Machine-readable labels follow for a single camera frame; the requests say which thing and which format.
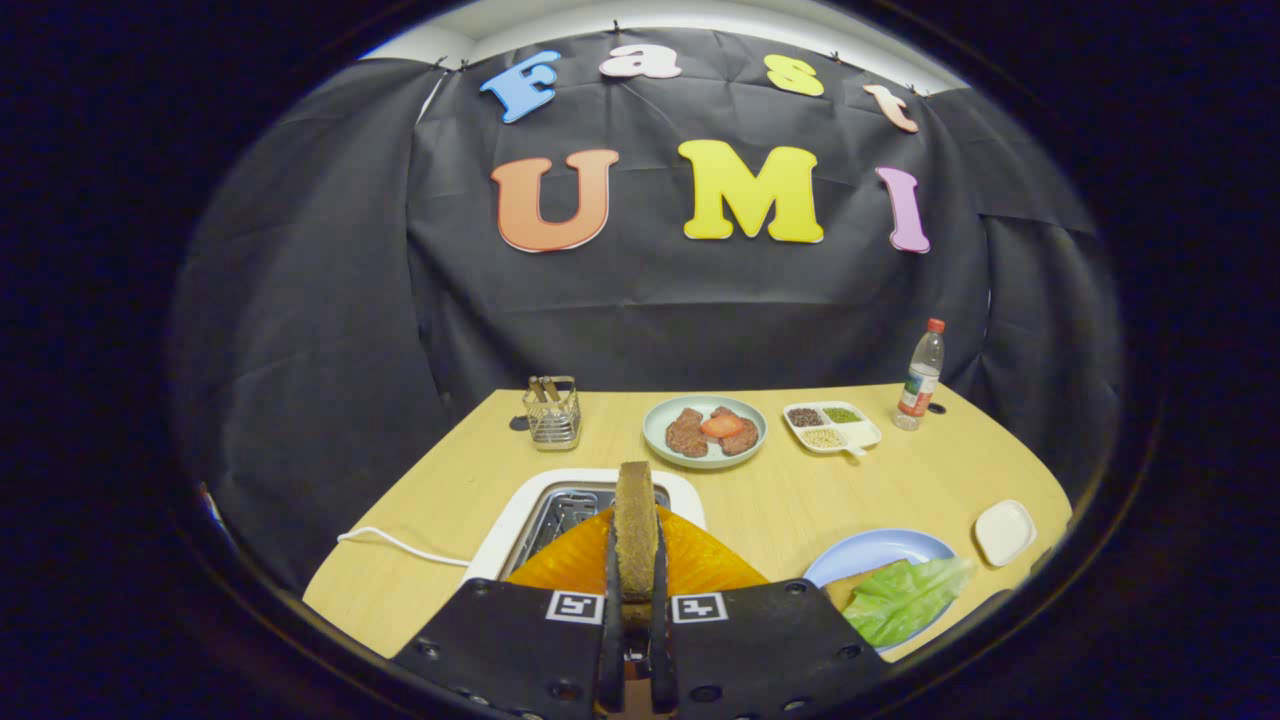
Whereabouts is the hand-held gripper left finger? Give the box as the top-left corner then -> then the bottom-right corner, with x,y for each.
392,505 -> 626,720

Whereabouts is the blue plate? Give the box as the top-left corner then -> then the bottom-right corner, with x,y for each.
803,528 -> 959,656

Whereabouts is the wire utensil basket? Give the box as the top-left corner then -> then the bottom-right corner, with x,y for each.
521,376 -> 583,452

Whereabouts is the white power cable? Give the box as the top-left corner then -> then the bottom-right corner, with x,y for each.
337,526 -> 471,568

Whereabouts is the brown meat piece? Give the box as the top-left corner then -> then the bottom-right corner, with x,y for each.
665,407 -> 710,459
712,406 -> 761,457

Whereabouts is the white plate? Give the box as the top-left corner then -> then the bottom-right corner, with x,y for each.
974,499 -> 1038,569

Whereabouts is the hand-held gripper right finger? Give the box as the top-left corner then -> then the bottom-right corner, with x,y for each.
650,505 -> 893,720

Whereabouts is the green lettuce leaf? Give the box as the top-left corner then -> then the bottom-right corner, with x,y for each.
842,556 -> 977,648

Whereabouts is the white toaster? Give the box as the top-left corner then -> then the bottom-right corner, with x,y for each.
462,468 -> 708,586

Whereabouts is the white divided condiment dish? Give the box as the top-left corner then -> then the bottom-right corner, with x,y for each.
782,400 -> 884,459

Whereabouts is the brown bread slice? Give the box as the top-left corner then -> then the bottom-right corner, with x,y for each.
613,461 -> 661,604

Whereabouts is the black backdrop cloth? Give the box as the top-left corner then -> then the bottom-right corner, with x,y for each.
165,25 -> 1126,601

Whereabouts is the clear bottle with red cap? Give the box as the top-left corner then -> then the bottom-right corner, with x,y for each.
893,318 -> 947,432

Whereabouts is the pale green plate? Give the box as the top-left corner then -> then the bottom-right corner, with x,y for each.
642,395 -> 769,471

